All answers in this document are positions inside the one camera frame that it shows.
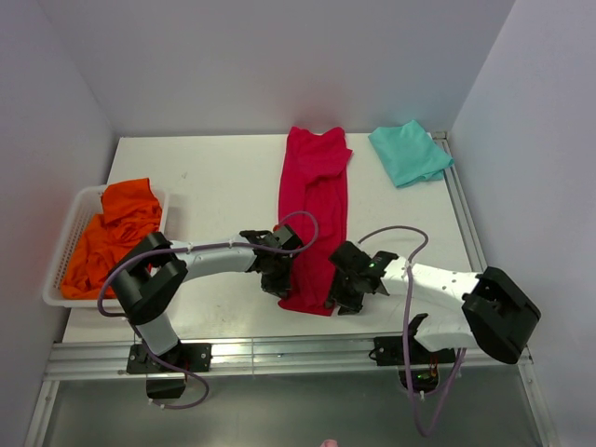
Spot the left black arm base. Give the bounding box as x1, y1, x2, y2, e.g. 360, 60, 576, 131
126, 343, 212, 409

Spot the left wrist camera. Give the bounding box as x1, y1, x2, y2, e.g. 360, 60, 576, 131
239, 224, 304, 253

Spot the aluminium rail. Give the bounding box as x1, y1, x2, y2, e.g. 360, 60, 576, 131
44, 325, 532, 383
430, 131, 508, 330

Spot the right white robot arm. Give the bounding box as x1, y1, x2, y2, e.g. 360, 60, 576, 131
330, 251, 541, 364

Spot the teal folded t shirt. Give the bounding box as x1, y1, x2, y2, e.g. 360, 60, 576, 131
368, 120, 454, 188

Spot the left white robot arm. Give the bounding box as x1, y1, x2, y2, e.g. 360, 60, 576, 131
109, 225, 303, 372

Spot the aluminium right side rail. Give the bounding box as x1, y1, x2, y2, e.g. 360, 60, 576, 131
430, 131, 508, 330

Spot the aluminium front rail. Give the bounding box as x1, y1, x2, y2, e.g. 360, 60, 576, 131
44, 325, 532, 383

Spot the orange t shirt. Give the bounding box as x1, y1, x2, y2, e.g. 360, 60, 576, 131
61, 178, 162, 300

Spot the crimson red t shirt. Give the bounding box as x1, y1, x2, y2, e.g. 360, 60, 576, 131
278, 127, 352, 317

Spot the white plastic basket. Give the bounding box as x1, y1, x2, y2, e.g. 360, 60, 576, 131
43, 183, 169, 308

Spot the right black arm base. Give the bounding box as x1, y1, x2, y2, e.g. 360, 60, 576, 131
368, 336, 456, 393

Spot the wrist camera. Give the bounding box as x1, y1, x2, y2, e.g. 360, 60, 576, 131
239, 224, 304, 253
329, 241, 399, 279

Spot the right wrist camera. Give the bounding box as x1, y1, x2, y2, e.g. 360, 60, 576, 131
329, 241, 399, 279

